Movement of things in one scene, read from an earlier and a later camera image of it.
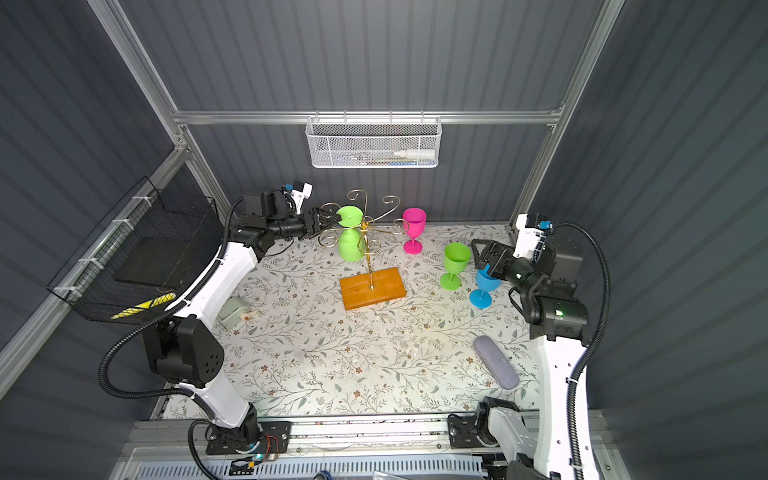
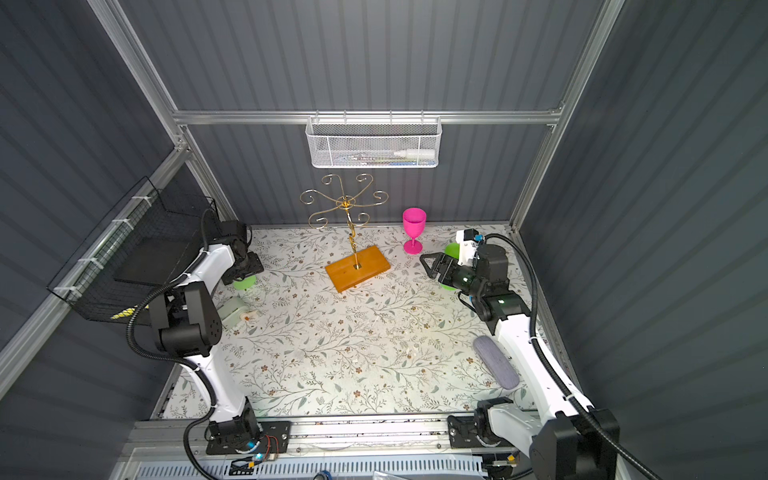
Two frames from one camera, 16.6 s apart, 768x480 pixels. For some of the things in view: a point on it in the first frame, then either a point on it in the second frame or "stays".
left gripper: (312, 222) -> (252, 267)
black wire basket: (153, 250) stays
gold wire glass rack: (374, 284) -> (356, 269)
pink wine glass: (414, 220) stays
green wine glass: (351, 241) -> (246, 283)
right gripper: (503, 252) -> (443, 260)
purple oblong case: (496, 361) stays
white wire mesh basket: (374, 142) stays
